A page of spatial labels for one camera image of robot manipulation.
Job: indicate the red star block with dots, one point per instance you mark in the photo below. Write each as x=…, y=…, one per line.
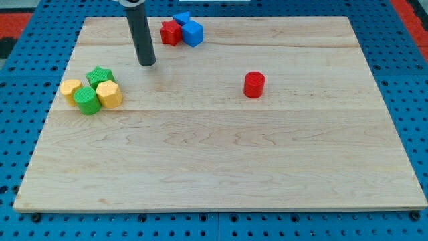
x=170, y=32

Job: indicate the yellow hexagon block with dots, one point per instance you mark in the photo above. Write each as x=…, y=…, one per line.
x=109, y=94

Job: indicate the green star block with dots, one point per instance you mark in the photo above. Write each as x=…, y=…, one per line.
x=99, y=75

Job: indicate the red cylinder block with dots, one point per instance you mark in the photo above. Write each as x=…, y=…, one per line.
x=254, y=84

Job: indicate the blue cube block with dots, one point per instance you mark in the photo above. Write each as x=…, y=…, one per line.
x=192, y=33

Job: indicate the blue triangle block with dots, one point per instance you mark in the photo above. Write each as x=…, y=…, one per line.
x=182, y=18

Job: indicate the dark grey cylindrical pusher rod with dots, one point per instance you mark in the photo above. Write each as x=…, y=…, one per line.
x=140, y=31

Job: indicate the green cylinder block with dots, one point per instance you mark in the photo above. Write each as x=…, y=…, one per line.
x=87, y=100

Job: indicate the yellow rounded block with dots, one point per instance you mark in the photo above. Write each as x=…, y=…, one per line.
x=68, y=88

